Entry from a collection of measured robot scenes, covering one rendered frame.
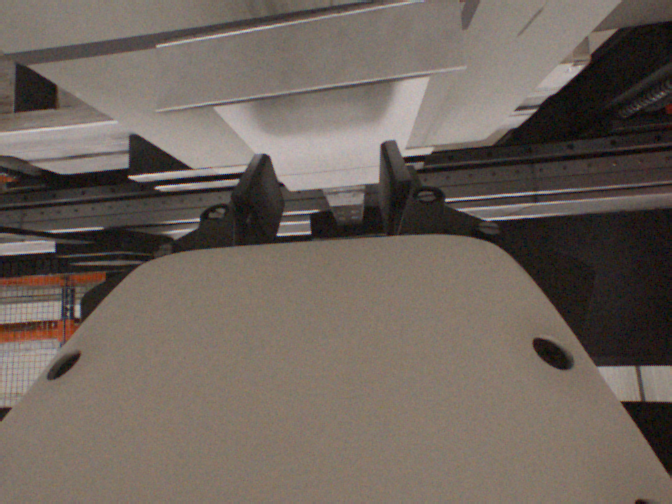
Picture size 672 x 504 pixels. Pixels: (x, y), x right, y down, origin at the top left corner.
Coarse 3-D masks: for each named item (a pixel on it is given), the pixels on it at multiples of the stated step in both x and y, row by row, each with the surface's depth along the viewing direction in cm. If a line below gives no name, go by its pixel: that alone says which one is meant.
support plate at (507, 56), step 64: (0, 0) 6; (64, 0) 6; (128, 0) 6; (192, 0) 6; (256, 0) 6; (320, 0) 6; (512, 0) 7; (576, 0) 7; (64, 64) 8; (128, 64) 8; (512, 64) 9; (128, 128) 11; (192, 128) 11; (448, 128) 13
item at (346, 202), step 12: (324, 192) 20; (336, 192) 20; (348, 192) 20; (360, 192) 20; (336, 204) 24; (348, 204) 24; (360, 204) 24; (312, 216) 35; (324, 216) 35; (336, 216) 29; (348, 216) 29; (360, 216) 29; (372, 216) 34; (312, 228) 35; (324, 228) 35; (336, 228) 35; (348, 228) 34; (360, 228) 34; (372, 228) 34; (324, 240) 36
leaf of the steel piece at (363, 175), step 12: (360, 168) 16; (372, 168) 16; (288, 180) 18; (300, 180) 18; (312, 180) 18; (324, 180) 18; (336, 180) 18; (348, 180) 18; (360, 180) 18; (372, 180) 19
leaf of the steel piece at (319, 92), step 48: (432, 0) 6; (192, 48) 7; (240, 48) 7; (288, 48) 7; (336, 48) 6; (384, 48) 6; (432, 48) 6; (192, 96) 7; (240, 96) 7; (288, 96) 7; (336, 96) 9; (384, 96) 10; (288, 144) 13; (336, 144) 13
